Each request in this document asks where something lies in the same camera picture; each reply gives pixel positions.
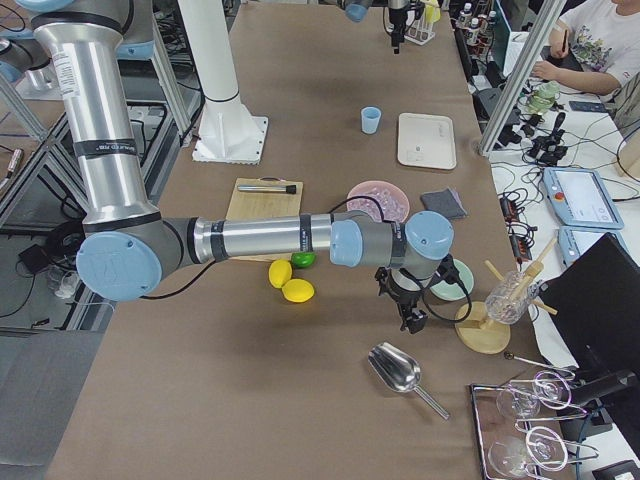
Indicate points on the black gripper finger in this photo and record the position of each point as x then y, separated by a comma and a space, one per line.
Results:
396, 41
413, 319

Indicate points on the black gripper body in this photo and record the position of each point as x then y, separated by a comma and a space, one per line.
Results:
404, 298
395, 15

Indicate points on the steel ice scoop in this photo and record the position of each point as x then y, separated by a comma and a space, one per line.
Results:
402, 374

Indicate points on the light blue cup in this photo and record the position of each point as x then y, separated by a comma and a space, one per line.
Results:
370, 119

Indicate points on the pink bowl of ice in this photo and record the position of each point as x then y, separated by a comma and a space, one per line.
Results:
381, 200

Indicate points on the white bottle rack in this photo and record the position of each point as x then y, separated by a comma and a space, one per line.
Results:
422, 16

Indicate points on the light green bowl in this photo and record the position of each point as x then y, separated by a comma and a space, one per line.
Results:
453, 292

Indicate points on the round wooden rack base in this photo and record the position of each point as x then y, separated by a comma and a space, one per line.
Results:
479, 332

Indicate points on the clear glass on rack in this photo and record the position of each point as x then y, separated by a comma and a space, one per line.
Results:
509, 300

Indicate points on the grey folded cloth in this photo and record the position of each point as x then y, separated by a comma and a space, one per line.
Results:
446, 202

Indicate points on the green lime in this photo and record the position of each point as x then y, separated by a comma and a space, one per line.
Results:
302, 260

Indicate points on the yellow lemon outer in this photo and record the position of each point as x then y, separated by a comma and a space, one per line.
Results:
298, 290

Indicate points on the cream rabbit tray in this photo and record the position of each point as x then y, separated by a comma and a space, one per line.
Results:
426, 141

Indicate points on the yellow lemon near board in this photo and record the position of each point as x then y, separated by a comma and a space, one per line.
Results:
279, 273

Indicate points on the steel muddler black tip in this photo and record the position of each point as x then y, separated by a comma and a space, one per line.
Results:
275, 189

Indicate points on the wine glass tray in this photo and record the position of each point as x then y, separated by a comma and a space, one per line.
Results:
516, 426

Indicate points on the wooden cutting board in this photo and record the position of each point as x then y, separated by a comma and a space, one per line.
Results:
261, 205

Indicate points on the black monitor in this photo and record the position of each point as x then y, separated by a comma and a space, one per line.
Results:
597, 303

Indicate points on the blue teach pendant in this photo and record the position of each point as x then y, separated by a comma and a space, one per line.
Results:
579, 198

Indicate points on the person in white shirt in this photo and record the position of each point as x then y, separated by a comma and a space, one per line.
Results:
603, 36

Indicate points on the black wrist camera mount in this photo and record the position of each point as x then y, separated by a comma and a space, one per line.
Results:
449, 273

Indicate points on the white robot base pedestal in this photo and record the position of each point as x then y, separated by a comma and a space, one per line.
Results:
228, 132

